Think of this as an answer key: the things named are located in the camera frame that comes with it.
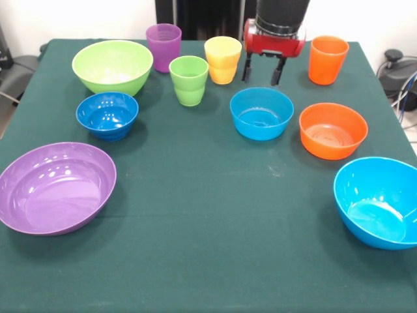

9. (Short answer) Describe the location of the yellow cup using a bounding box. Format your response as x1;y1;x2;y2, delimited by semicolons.
204;36;243;85

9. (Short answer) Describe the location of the large purple bowl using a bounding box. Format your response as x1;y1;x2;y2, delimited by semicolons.
0;142;117;236

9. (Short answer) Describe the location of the purple cup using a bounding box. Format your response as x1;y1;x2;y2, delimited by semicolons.
145;23;182;74

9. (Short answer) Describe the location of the black floor stand base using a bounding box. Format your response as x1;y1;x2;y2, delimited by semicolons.
0;25;42;98
377;48;417;98

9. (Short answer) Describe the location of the large light blue bowl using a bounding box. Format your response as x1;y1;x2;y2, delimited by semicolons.
333;156;417;251

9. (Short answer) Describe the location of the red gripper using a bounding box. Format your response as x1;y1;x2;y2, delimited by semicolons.
241;18;307;87

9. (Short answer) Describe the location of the orange bowl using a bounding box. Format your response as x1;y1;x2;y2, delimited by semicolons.
298;102;369;161

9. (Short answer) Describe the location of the orange cup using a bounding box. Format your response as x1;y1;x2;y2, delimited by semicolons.
308;35;350;86

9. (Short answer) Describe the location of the tangle of floor cables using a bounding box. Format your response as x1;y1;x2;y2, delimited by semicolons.
390;73;417;144

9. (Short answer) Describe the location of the black pedestal column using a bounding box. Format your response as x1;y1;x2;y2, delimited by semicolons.
155;0;257;41

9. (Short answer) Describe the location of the small light blue bowl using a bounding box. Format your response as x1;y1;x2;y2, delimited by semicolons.
229;87;295;142

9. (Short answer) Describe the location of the large green bowl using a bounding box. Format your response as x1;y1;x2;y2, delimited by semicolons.
72;39;154;97

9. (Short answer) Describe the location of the dark blue ribbed bowl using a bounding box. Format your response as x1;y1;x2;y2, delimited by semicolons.
76;91;139;142

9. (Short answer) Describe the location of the dark green tablecloth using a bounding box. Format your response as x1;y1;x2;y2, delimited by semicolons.
0;38;417;313

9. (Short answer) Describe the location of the green cup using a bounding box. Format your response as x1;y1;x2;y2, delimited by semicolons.
168;55;209;107

